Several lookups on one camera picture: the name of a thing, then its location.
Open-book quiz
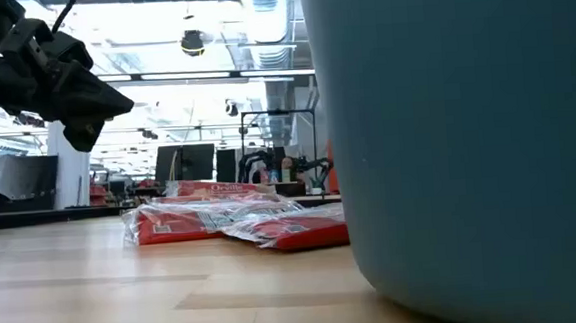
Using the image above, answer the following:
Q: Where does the black monitor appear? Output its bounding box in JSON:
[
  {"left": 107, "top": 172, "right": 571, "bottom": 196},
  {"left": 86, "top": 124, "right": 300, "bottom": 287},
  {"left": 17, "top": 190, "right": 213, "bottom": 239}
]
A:
[
  {"left": 214, "top": 147, "right": 241, "bottom": 185},
  {"left": 152, "top": 142, "right": 218, "bottom": 187}
]

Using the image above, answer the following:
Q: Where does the red background object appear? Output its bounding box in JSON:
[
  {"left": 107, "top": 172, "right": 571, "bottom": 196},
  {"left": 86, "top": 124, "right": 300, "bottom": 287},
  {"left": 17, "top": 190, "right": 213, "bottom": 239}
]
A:
[{"left": 88, "top": 185, "right": 109, "bottom": 208}]

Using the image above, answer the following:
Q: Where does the black aluminium table frame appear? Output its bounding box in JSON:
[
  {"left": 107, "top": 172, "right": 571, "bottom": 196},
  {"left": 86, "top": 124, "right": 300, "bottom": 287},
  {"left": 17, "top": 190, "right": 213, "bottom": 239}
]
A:
[{"left": 0, "top": 187, "right": 343, "bottom": 233}]

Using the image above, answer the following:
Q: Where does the teal plastic basket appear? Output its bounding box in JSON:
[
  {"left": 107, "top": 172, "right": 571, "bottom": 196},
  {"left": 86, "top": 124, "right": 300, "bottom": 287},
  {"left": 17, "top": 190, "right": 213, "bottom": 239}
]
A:
[{"left": 297, "top": 0, "right": 576, "bottom": 323}]

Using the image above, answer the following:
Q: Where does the ceiling light strip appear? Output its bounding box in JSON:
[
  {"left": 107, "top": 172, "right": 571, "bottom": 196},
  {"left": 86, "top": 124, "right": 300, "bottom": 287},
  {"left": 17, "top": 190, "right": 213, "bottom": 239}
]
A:
[{"left": 96, "top": 62, "right": 317, "bottom": 90}]

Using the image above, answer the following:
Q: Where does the orange cone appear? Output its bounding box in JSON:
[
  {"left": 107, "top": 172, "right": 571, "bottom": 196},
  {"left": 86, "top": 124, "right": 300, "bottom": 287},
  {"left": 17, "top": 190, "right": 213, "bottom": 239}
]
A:
[{"left": 324, "top": 137, "right": 341, "bottom": 195}]

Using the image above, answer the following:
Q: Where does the white pillar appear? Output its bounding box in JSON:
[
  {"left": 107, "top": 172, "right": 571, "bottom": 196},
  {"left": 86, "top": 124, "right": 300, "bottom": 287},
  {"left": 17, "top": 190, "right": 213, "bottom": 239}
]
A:
[{"left": 46, "top": 118, "right": 94, "bottom": 211}]

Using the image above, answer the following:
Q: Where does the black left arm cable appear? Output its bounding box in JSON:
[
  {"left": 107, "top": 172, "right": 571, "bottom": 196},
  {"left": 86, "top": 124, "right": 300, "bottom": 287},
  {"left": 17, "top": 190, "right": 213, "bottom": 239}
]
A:
[{"left": 49, "top": 0, "right": 84, "bottom": 35}]

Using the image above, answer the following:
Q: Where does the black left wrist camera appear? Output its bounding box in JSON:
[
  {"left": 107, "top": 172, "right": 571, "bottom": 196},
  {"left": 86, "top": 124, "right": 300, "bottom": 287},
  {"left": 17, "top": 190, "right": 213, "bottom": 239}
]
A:
[{"left": 0, "top": 13, "right": 95, "bottom": 76}]

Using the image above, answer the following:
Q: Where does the black background box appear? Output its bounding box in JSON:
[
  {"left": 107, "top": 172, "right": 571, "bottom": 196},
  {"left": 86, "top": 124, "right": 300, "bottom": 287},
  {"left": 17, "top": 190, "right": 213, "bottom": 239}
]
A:
[{"left": 272, "top": 179, "right": 307, "bottom": 199}]

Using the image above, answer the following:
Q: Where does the grey partition panel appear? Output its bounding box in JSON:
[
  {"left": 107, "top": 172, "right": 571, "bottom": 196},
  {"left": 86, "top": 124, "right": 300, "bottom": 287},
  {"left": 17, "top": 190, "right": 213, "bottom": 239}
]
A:
[{"left": 0, "top": 152, "right": 63, "bottom": 214}]

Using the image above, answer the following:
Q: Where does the red popcorn bag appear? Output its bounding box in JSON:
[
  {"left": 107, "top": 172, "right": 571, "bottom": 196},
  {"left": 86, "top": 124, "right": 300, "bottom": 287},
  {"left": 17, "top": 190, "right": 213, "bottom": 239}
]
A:
[
  {"left": 164, "top": 173, "right": 277, "bottom": 203},
  {"left": 219, "top": 201, "right": 351, "bottom": 257},
  {"left": 119, "top": 188, "right": 308, "bottom": 248}
]

